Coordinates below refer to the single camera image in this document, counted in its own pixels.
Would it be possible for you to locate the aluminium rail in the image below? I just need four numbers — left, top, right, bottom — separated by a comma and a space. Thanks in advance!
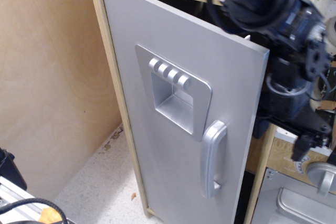
0, 176, 72, 224

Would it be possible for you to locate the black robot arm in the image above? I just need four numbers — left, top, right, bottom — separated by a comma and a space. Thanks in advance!
207, 0, 332, 161

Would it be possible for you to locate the silver oven knob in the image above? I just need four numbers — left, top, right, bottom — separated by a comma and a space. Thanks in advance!
306, 162, 335, 197

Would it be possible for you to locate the grey oven door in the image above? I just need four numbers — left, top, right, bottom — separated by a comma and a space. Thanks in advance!
251, 168, 335, 223

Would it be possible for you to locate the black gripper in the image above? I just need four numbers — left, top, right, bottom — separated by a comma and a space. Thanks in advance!
252, 77, 332, 161

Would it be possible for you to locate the orange object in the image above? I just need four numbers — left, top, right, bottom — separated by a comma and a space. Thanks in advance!
38, 207, 62, 224

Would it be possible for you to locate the silver fridge door handle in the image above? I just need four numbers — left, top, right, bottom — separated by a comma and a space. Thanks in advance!
200, 120, 227, 199

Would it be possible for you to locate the silver ice dispenser panel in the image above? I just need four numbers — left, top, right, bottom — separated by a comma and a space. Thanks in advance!
135, 45, 212, 141

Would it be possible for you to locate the black braided base cable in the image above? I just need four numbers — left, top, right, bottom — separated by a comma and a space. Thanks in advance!
0, 197, 67, 224

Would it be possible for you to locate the grey toy fridge door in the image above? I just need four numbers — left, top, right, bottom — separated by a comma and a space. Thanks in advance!
104, 0, 269, 223

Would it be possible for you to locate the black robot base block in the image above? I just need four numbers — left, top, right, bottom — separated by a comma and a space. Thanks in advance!
1, 149, 27, 190

